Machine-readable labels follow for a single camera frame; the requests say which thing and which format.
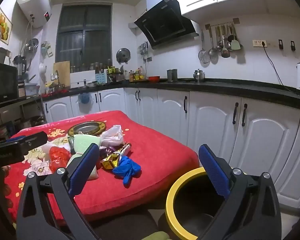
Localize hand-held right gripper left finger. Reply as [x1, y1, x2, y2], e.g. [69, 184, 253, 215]
[16, 142, 102, 240]

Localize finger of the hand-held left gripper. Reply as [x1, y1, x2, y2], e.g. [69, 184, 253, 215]
[19, 131, 48, 155]
[7, 135, 27, 143]

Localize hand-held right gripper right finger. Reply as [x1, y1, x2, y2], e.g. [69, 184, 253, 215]
[198, 144, 283, 240]

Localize yellow cardboard box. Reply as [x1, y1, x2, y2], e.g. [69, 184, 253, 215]
[100, 152, 120, 170]

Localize long snack wrapper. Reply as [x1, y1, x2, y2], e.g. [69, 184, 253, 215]
[114, 142, 132, 160]

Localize white printed plastic bag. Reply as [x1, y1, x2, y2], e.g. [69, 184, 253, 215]
[99, 124, 125, 147]

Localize yellow trash bin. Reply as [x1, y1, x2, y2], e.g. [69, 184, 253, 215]
[165, 167, 230, 240]

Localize red crinkled plastic wrapper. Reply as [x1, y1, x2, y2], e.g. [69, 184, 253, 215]
[49, 146, 70, 173]

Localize light green cloth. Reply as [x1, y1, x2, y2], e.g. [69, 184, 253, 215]
[66, 134, 102, 181]

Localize purple foil wrapper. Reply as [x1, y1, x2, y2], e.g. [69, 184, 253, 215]
[99, 147, 117, 158]

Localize metal shelf rack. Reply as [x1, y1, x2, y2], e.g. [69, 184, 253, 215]
[0, 97, 47, 140]

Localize blue rubber glove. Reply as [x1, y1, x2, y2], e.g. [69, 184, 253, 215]
[112, 155, 142, 187]

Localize white lower cabinets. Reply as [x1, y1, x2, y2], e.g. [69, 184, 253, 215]
[42, 87, 300, 209]

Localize black microwave oven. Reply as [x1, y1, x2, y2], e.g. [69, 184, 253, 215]
[0, 60, 19, 106]

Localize red floral blanket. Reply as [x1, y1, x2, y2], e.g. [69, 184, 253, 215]
[4, 110, 200, 224]

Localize sink faucet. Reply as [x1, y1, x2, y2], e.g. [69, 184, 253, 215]
[50, 70, 60, 85]

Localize wooden cutting board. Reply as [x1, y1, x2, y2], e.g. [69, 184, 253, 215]
[53, 61, 71, 87]

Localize black blender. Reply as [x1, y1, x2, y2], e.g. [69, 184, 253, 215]
[13, 55, 28, 77]

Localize black kitchen countertop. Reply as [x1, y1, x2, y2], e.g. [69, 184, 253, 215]
[41, 78, 300, 112]

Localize person's green clothing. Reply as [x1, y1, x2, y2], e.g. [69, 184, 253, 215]
[145, 231, 170, 240]

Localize row of glass jars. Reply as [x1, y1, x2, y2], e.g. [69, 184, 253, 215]
[70, 60, 113, 73]

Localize metal teapot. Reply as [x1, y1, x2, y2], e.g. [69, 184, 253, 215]
[193, 69, 205, 83]

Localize row of condiment bottles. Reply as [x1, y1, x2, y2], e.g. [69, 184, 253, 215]
[129, 66, 147, 82]

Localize dark kitchen window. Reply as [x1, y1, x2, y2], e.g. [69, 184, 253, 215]
[55, 4, 112, 67]

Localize metal ladle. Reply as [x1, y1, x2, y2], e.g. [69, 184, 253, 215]
[220, 25, 231, 58]
[208, 26, 218, 57]

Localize round metal pot lid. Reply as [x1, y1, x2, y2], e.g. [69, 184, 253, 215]
[116, 48, 131, 64]

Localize green spatula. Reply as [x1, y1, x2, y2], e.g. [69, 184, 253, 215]
[230, 24, 241, 50]

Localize white water heater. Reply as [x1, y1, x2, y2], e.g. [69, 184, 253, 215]
[17, 0, 51, 28]

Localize black range hood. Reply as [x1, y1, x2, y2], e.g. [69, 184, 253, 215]
[134, 0, 199, 50]

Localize fruit wall poster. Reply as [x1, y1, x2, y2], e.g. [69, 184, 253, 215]
[0, 7, 13, 45]

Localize black power cable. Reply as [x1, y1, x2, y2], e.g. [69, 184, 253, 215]
[264, 44, 299, 93]

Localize wall utensil rail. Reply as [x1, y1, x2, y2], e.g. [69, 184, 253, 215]
[205, 18, 240, 29]

